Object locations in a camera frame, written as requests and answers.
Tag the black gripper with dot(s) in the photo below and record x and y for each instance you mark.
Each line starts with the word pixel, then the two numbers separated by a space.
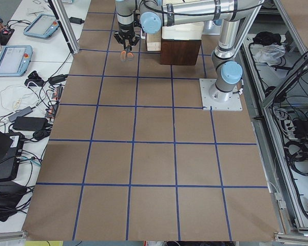
pixel 125 28

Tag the orange handled scissors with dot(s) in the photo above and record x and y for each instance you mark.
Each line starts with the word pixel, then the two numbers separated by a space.
pixel 126 54

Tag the light wooden drawer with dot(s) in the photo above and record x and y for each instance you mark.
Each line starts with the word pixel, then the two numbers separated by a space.
pixel 153 41

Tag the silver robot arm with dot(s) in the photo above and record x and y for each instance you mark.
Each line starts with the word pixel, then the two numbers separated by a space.
pixel 151 16
pixel 125 13

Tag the dark wooden drawer cabinet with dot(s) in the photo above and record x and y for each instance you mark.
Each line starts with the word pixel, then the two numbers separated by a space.
pixel 179 52

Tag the white plastic container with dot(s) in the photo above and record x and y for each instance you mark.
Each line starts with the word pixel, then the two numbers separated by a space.
pixel 191 31

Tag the blue teach pendant far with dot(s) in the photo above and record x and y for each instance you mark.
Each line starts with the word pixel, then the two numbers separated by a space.
pixel 42 27

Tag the blue teach pendant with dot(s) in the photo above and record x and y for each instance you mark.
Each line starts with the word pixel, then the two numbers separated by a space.
pixel 14 60
pixel 42 27

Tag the blue teach pendant near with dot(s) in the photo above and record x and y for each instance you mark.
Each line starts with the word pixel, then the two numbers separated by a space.
pixel 14 60

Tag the black power adapter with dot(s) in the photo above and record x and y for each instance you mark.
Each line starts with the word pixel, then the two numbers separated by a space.
pixel 30 123

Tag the black cloth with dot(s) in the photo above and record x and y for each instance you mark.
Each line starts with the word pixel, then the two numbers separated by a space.
pixel 267 38

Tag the white crumpled cloth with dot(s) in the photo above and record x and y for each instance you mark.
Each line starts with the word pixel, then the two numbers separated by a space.
pixel 270 54

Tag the black laptop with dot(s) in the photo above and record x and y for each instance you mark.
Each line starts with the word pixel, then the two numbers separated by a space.
pixel 11 146

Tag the aluminium frame post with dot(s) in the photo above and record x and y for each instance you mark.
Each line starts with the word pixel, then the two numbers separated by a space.
pixel 61 16

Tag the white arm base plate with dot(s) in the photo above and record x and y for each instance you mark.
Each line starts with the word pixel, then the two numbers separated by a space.
pixel 215 100

